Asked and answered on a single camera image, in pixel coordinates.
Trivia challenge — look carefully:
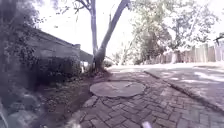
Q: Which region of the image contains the forked tree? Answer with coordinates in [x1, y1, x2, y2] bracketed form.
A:
[53, 0, 132, 73]

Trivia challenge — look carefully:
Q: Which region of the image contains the round concrete manhole cover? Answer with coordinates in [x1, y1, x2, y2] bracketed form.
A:
[89, 80, 147, 99]

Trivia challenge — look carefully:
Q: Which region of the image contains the red brick path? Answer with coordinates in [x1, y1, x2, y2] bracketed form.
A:
[64, 68, 224, 128]

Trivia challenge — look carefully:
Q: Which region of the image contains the dark green hedge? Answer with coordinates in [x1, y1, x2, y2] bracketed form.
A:
[0, 43, 83, 98]

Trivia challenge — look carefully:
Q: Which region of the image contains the bare red dirt strip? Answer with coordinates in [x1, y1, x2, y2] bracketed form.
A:
[0, 71, 111, 128]

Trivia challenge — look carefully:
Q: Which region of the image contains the group of tall trees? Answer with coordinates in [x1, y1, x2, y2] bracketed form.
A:
[113, 0, 224, 66]

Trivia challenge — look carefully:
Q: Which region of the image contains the stone kerb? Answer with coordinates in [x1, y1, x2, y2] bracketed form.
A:
[143, 70, 224, 113]

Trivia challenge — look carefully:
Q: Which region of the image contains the wooden fence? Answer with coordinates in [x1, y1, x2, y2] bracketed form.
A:
[146, 43, 224, 65]

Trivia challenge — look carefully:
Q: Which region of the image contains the paved road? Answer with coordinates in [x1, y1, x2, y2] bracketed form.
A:
[143, 64, 224, 108]

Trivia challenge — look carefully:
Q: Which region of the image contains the dark boundary wall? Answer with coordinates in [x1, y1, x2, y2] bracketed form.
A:
[26, 28, 94, 65]

